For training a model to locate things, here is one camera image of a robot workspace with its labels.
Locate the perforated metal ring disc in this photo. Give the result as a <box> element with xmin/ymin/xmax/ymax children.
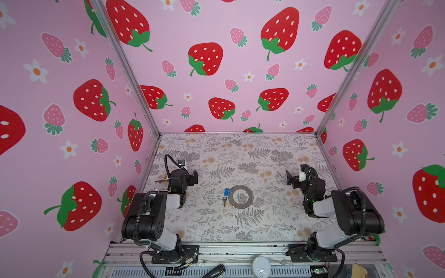
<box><xmin>228</xmin><ymin>185</ymin><xmax>254</xmax><ymax>209</ymax></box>

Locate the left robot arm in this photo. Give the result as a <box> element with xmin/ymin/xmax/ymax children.
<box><xmin>121</xmin><ymin>154</ymin><xmax>198</xmax><ymax>259</ymax></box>

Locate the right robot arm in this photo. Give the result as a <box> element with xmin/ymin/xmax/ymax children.
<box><xmin>286</xmin><ymin>164</ymin><xmax>385</xmax><ymax>261</ymax></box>

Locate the white round knob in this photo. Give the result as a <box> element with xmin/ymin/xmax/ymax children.
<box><xmin>251</xmin><ymin>256</ymin><xmax>271</xmax><ymax>278</ymax></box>

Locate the black connector with coloured wires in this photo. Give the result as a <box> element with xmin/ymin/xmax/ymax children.
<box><xmin>155</xmin><ymin>177</ymin><xmax>170</xmax><ymax>183</ymax></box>

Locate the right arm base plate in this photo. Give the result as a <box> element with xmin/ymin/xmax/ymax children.
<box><xmin>285</xmin><ymin>244</ymin><xmax>338</xmax><ymax>263</ymax></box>

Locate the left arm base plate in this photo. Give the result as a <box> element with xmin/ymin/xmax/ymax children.
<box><xmin>151</xmin><ymin>244</ymin><xmax>199</xmax><ymax>264</ymax></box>

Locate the aluminium front rail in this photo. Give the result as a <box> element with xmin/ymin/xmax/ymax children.
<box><xmin>98</xmin><ymin>241</ymin><xmax>396</xmax><ymax>278</ymax></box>

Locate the black handle at front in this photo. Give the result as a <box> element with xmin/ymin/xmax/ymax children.
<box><xmin>202</xmin><ymin>264</ymin><xmax>226</xmax><ymax>278</ymax></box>

